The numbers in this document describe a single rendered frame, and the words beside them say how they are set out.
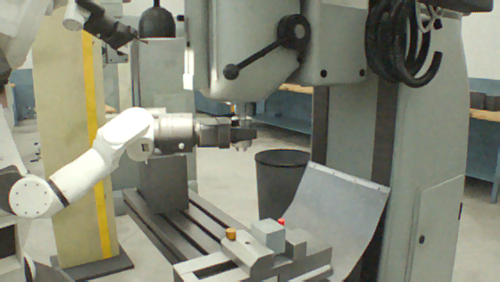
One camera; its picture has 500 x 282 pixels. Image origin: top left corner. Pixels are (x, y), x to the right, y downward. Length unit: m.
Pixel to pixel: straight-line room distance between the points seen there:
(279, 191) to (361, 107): 1.78
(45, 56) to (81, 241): 1.22
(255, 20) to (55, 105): 1.86
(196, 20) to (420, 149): 0.66
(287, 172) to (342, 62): 1.91
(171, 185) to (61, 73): 1.39
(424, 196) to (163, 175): 0.78
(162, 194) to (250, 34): 0.67
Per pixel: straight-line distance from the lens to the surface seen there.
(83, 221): 2.66
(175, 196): 1.23
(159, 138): 0.80
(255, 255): 0.77
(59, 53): 2.43
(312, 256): 0.87
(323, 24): 0.82
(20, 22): 0.85
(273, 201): 2.82
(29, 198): 0.74
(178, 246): 1.04
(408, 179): 1.05
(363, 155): 1.08
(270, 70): 0.76
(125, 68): 9.18
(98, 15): 1.26
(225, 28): 0.73
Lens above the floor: 1.41
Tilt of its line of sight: 13 degrees down
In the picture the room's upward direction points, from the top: straight up
